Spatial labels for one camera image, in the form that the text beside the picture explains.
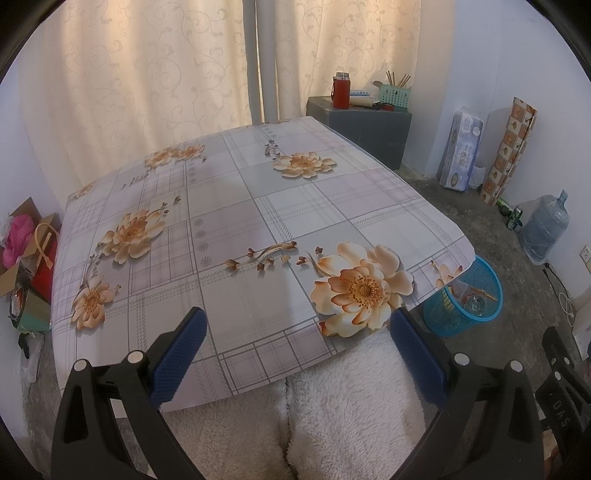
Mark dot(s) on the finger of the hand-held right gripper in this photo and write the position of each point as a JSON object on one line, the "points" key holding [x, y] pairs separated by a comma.
{"points": [[561, 348]]}

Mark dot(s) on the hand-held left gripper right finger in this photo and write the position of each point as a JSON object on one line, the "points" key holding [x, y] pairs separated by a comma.
{"points": [[415, 355]]}

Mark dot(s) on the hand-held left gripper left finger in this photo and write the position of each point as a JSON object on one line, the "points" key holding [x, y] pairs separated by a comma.
{"points": [[184, 350]]}

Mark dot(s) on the blue plastic waste basket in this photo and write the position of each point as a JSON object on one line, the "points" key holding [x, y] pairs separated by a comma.
{"points": [[443, 323]]}

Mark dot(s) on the pink clear snack wrapper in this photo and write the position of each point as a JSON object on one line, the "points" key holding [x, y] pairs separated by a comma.
{"points": [[485, 294]]}

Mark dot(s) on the clear water jug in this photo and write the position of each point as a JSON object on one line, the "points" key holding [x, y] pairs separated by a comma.
{"points": [[542, 230]]}

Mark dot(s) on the floral checked tablecloth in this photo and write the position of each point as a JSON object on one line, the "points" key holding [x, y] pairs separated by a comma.
{"points": [[240, 240]]}

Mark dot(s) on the green glass bottle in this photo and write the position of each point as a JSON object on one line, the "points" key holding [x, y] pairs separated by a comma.
{"points": [[504, 207], [516, 219]]}

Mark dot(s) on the red gift bag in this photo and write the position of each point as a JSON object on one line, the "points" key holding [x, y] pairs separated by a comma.
{"points": [[46, 277]]}

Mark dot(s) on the teal cardboard box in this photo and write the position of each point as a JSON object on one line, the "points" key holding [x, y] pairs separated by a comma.
{"points": [[32, 311]]}

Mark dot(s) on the brown cardboard box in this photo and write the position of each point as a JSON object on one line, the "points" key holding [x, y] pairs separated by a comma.
{"points": [[14, 277]]}

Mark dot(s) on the pink plastic bag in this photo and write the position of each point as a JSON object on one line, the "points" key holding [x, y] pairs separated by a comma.
{"points": [[16, 240]]}

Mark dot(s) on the patterned wrapping roll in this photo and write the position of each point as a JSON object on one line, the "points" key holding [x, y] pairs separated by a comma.
{"points": [[510, 147]]}

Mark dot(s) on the toilet paper pack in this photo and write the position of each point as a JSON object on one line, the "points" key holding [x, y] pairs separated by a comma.
{"points": [[461, 147]]}

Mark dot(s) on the grey cabinet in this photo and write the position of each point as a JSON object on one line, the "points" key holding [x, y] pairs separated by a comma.
{"points": [[364, 134]]}

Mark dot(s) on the green pen holder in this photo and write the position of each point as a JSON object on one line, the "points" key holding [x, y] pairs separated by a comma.
{"points": [[395, 99]]}

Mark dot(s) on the white blue small packet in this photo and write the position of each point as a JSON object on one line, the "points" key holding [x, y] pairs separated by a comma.
{"points": [[361, 99]]}

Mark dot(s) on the red thermos flask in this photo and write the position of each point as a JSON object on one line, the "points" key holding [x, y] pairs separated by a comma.
{"points": [[341, 94]]}

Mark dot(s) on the cream patterned curtain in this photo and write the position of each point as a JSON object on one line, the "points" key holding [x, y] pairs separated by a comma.
{"points": [[341, 50], [138, 78]]}

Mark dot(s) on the bundle of chopsticks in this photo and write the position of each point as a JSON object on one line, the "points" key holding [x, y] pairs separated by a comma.
{"points": [[397, 79]]}

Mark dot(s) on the white wall socket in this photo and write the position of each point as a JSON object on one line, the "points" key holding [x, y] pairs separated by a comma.
{"points": [[586, 258]]}

